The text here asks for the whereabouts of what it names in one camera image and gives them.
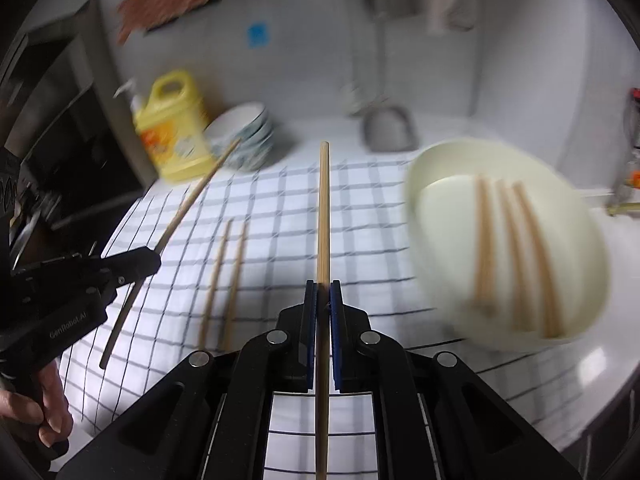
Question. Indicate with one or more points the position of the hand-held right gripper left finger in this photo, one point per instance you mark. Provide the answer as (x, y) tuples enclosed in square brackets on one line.
[(311, 320)]

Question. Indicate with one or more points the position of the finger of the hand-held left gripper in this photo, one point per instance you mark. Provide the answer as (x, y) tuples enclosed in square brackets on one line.
[(130, 260), (112, 287)]

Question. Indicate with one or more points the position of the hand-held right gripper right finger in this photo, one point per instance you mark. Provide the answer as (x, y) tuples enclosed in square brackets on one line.
[(336, 320)]

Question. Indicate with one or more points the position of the wooden chopstick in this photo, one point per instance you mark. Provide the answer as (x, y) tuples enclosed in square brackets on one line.
[(236, 285), (482, 240), (215, 285), (200, 190), (512, 250), (540, 270), (324, 210)]

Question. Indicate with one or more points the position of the cream plastic bowl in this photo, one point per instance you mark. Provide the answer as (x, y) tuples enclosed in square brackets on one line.
[(450, 260)]

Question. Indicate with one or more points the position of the person's left hand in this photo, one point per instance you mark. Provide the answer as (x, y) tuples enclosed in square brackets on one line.
[(45, 400)]

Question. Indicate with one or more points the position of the white black checked cloth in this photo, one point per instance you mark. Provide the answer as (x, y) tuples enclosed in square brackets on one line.
[(280, 240)]

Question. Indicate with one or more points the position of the yellow detergent bottle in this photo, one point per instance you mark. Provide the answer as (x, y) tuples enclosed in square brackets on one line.
[(175, 135)]

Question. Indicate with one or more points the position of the white pump dispenser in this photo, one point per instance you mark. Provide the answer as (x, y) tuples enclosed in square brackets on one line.
[(135, 105)]

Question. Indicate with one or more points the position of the floral ceramic bowl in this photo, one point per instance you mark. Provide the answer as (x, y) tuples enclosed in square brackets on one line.
[(250, 157), (235, 117), (257, 137)]

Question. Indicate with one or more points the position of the metal spatula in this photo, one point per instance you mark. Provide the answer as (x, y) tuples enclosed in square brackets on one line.
[(390, 130)]

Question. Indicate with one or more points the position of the reddish brown hanging cloth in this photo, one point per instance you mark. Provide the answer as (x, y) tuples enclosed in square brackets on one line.
[(165, 0)]

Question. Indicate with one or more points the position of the small orange object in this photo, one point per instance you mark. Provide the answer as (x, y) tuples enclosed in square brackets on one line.
[(635, 177)]

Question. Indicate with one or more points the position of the blue wall sticker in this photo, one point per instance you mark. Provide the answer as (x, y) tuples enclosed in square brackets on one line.
[(259, 35)]

